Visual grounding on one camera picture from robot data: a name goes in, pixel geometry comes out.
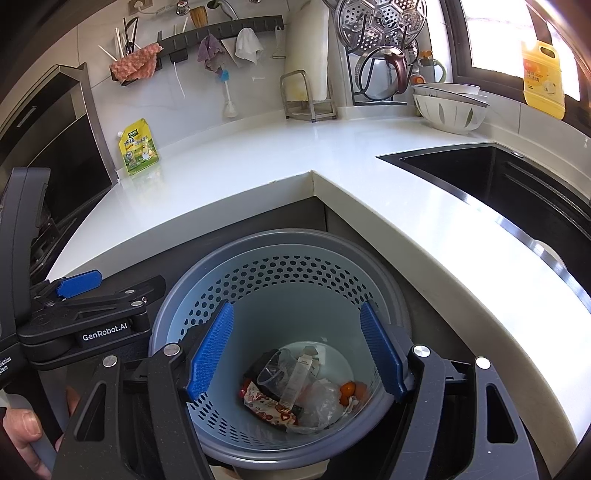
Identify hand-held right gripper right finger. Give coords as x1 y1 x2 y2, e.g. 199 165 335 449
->
359 300 539 480

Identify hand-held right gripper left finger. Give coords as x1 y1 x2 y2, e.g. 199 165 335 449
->
53 300 236 480

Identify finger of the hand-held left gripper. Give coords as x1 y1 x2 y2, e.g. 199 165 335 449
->
65 275 167 320
31 270 103 301

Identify dark grey cloth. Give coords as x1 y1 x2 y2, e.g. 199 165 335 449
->
242 351 278 385

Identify orange peel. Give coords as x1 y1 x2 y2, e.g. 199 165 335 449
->
339 379 370 406

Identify clear plastic cup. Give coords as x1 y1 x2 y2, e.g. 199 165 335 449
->
256 348 301 398

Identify red white snack wrapper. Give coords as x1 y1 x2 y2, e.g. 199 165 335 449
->
240 378 299 430

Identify clear plastic bag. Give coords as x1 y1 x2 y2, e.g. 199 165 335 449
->
295 378 354 435

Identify white drink carton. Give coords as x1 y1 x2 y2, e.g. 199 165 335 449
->
281 344 329 409

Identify grey perforated waste bin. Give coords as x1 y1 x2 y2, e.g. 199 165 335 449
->
148 227 414 472

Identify person's left hand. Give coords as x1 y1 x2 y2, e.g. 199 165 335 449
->
1 385 81 480

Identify black range hood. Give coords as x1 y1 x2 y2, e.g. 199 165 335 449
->
0 65 115 217

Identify yellow seasoning pouch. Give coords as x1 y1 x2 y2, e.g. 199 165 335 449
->
117 119 163 176

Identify white bottle brush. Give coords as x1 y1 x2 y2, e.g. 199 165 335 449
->
218 68 240 119

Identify black sink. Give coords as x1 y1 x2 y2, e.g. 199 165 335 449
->
376 142 591 297

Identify pink dishcloth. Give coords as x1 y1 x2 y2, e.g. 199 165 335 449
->
109 43 164 85

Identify white chopsticks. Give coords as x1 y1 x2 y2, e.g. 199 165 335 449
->
98 28 126 61

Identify white bowl with leaf pattern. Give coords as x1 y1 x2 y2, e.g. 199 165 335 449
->
413 95 489 136

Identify purple grey cloth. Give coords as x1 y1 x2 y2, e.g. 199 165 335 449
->
198 34 227 75

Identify steel cutting board rack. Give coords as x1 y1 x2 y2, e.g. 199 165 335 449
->
280 69 338 123

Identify black pot lid rack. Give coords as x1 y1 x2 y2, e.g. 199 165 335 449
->
344 14 410 107

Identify white bowl with striped rim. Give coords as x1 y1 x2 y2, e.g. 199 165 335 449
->
412 83 490 108

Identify white hanging cloth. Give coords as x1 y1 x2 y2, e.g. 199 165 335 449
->
235 28 265 66

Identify glass pot lid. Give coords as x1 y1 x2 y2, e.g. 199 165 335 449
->
355 46 412 100

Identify white cutting board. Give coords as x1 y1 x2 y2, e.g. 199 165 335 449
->
283 0 336 103

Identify yellow oil bottle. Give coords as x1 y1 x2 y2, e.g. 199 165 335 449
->
522 41 567 121

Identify steel steamer tray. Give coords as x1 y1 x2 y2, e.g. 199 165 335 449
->
335 0 428 59

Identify window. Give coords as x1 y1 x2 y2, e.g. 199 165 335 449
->
443 0 591 108

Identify black wall rack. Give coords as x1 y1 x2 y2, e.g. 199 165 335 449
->
120 15 284 84

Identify green hose with valve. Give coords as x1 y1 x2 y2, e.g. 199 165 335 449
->
417 48 448 82

